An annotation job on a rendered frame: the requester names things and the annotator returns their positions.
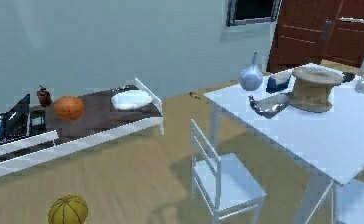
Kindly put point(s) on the white pillow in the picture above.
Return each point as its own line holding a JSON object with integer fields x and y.
{"x": 131, "y": 99}

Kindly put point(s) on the pale blue round flask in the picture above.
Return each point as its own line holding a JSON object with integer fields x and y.
{"x": 251, "y": 78}

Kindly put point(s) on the white chair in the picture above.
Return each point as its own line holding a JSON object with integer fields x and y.
{"x": 223, "y": 180}

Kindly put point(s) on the white bed with dark blanket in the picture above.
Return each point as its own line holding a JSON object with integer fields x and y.
{"x": 100, "y": 120}

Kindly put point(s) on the silver dish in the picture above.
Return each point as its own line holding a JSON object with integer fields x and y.
{"x": 269, "y": 104}

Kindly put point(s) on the orange basketball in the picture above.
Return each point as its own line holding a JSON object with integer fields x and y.
{"x": 68, "y": 108}

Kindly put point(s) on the dark window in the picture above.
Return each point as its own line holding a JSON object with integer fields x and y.
{"x": 253, "y": 10}

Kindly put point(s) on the tan round spool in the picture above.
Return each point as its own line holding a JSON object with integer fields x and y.
{"x": 312, "y": 88}

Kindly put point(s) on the dark red round object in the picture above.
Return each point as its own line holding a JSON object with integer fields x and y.
{"x": 44, "y": 97}

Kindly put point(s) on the white table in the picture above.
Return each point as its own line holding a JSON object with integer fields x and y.
{"x": 323, "y": 133}

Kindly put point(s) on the yellow ball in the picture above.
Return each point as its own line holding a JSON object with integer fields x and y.
{"x": 68, "y": 210}

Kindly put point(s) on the dark red room door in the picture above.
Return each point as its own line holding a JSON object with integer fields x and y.
{"x": 323, "y": 33}

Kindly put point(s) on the black laptop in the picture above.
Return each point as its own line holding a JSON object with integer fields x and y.
{"x": 14, "y": 124}

